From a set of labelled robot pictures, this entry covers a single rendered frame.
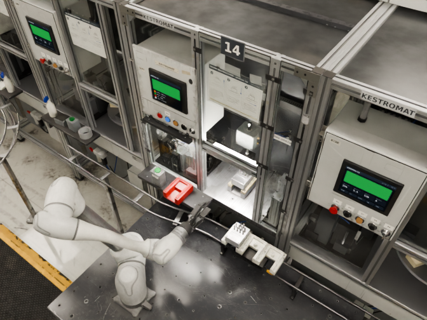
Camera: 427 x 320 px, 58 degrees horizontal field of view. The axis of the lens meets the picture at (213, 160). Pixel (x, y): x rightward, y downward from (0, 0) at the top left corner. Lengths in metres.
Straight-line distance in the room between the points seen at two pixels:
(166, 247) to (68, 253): 1.67
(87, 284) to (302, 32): 1.85
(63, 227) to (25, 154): 2.71
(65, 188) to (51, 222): 0.19
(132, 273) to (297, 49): 1.40
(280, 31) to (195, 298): 1.54
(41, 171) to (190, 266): 2.25
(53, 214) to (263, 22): 1.30
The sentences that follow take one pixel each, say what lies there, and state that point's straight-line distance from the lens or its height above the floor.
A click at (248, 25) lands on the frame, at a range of 1.90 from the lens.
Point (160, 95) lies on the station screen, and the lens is 2.15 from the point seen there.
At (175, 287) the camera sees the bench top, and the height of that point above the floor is 0.68.
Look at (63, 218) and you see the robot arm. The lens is 1.87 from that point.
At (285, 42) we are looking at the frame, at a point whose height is 2.01.
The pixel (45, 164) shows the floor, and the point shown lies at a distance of 4.30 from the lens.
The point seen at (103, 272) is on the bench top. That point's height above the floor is 0.68.
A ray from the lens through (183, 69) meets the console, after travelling 1.96.
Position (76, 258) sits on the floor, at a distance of 3.48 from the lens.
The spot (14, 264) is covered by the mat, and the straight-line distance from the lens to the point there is 3.63.
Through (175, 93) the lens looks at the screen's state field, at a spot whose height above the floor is 1.66.
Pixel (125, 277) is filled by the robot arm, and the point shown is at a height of 0.95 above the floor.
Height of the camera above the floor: 2.85
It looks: 46 degrees down
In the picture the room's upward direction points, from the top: straight up
